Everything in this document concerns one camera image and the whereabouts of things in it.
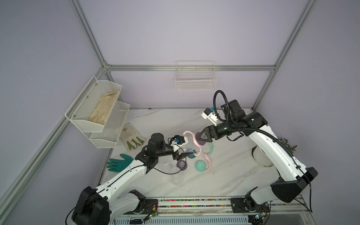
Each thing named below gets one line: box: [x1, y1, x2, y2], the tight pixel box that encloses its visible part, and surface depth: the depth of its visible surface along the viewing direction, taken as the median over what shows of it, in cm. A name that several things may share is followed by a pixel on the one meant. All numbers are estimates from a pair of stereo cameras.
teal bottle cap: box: [195, 160, 206, 173], surface depth 86 cm
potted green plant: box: [277, 135, 298, 155], surface depth 80 cm
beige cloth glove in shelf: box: [88, 90, 120, 125], surface depth 81 cm
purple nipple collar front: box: [176, 159, 188, 171], surface depth 88 cm
